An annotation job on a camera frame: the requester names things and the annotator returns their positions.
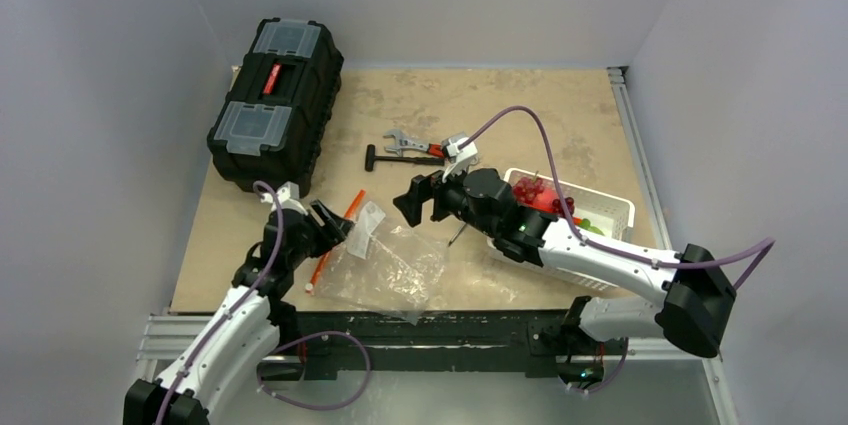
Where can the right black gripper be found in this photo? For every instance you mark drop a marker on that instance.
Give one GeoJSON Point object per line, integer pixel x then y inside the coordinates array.
{"type": "Point", "coordinates": [436, 195]}

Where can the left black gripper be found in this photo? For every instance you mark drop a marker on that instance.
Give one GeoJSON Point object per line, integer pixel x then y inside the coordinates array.
{"type": "Point", "coordinates": [331, 233]}

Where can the clear orange-zip bag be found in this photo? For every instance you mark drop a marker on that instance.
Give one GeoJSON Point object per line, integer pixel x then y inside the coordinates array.
{"type": "Point", "coordinates": [383, 265]}

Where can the light red grape bunch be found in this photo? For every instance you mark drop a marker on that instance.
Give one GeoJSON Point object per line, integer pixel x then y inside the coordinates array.
{"type": "Point", "coordinates": [527, 189]}

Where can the dark red grape bunch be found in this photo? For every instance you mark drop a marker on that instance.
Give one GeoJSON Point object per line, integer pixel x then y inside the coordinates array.
{"type": "Point", "coordinates": [563, 207]}

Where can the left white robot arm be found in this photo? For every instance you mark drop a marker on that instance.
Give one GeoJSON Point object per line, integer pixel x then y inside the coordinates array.
{"type": "Point", "coordinates": [251, 322]}

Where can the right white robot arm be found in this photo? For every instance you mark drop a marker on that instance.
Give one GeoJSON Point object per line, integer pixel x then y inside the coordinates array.
{"type": "Point", "coordinates": [673, 295]}

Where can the black plastic toolbox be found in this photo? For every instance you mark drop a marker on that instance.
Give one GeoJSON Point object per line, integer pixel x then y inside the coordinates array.
{"type": "Point", "coordinates": [274, 117]}

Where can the red pink fruit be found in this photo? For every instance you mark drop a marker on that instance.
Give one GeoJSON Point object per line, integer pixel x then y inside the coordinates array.
{"type": "Point", "coordinates": [547, 200]}

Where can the green lettuce leaf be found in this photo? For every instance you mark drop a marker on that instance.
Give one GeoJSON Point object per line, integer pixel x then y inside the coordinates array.
{"type": "Point", "coordinates": [587, 225]}

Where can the white plastic basket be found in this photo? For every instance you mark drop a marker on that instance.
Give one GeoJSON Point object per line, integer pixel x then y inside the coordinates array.
{"type": "Point", "coordinates": [614, 215]}

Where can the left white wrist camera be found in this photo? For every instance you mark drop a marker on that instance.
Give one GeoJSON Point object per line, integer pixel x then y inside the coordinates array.
{"type": "Point", "coordinates": [287, 196]}

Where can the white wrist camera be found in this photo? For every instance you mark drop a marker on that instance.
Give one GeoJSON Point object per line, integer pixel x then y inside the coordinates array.
{"type": "Point", "coordinates": [460, 153]}
{"type": "Point", "coordinates": [287, 196]}

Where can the red-handled adjustable wrench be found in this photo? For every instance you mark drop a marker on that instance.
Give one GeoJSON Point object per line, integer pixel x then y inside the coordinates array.
{"type": "Point", "coordinates": [402, 142]}

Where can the black yellow-handled screwdriver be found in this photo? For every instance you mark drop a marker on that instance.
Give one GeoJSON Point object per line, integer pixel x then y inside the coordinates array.
{"type": "Point", "coordinates": [456, 235]}

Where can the black T-handle tool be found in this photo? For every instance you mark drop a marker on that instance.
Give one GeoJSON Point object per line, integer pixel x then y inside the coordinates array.
{"type": "Point", "coordinates": [371, 158]}

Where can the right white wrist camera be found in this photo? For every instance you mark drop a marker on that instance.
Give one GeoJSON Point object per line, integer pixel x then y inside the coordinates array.
{"type": "Point", "coordinates": [460, 153]}

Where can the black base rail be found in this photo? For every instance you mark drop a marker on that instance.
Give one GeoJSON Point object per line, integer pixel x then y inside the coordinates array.
{"type": "Point", "coordinates": [536, 343]}

